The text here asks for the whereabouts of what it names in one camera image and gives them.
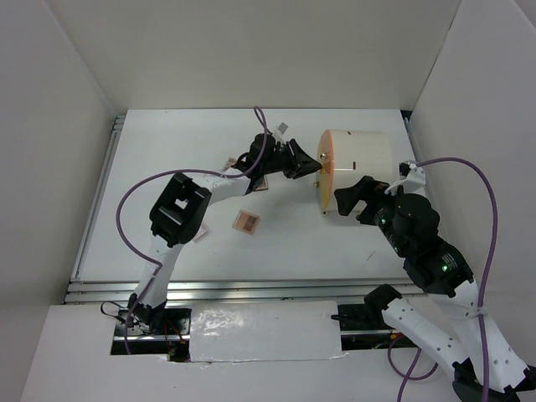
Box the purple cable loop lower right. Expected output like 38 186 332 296
385 334 436 402

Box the clear pink nails box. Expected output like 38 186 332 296
193 222 211 243

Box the orange drawer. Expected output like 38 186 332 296
317 130 334 166
315 163 333 199

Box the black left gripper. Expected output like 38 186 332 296
261 139 322 180

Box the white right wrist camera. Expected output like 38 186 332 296
384 161 426 196

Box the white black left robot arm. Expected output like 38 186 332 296
127 134 322 334

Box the square four-shade eyeshadow palette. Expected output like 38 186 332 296
232 209 260 235

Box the orange top drawer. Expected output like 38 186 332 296
317 130 334 166

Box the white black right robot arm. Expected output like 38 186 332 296
334 176 535 401

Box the white foil-taped cover panel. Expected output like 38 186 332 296
189 301 344 363

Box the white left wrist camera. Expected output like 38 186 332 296
271 122 288 143

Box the brown multi-shade eyeshadow palette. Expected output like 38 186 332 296
256 176 268 191

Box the cream cylindrical drawer organizer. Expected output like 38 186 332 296
317 130 394 215

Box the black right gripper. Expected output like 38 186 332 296
332 173 408 255

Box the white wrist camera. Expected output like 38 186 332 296
384 161 426 196
271 122 288 143

